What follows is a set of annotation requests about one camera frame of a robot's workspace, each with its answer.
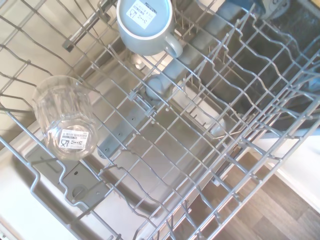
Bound grey-blue ceramic mug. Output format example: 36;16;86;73
116;0;184;59

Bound stainless steel dishwasher tub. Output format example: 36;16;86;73
0;109;251;240

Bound clear ribbed drinking glass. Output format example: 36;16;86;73
31;75;99;161

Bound grey wire dishwasher rack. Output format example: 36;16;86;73
0;0;320;240

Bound chrome rack slide rail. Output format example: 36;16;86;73
61;0;118;53

